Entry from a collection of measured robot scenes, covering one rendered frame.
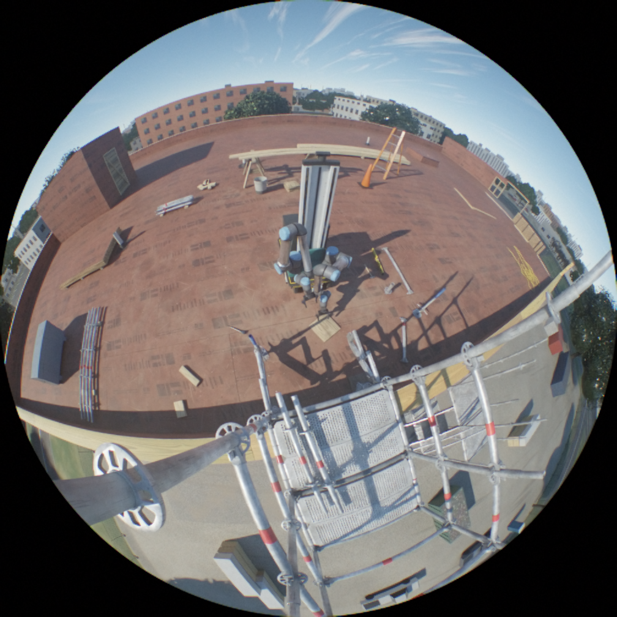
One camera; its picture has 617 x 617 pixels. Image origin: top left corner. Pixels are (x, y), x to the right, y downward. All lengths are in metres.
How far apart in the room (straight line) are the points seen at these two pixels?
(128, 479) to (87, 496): 0.07
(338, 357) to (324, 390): 0.46
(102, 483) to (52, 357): 5.30
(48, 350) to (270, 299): 5.08
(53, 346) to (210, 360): 4.16
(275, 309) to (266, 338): 0.43
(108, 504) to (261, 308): 2.67
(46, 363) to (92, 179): 6.05
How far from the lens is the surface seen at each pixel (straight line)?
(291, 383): 2.42
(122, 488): 0.28
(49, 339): 5.56
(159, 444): 2.22
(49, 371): 5.48
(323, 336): 2.57
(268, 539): 0.87
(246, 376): 2.50
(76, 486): 0.25
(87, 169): 8.91
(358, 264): 3.37
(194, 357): 2.79
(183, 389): 2.80
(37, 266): 11.88
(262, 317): 2.68
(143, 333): 3.47
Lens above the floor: 2.41
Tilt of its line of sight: 62 degrees down
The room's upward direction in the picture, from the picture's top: 10 degrees clockwise
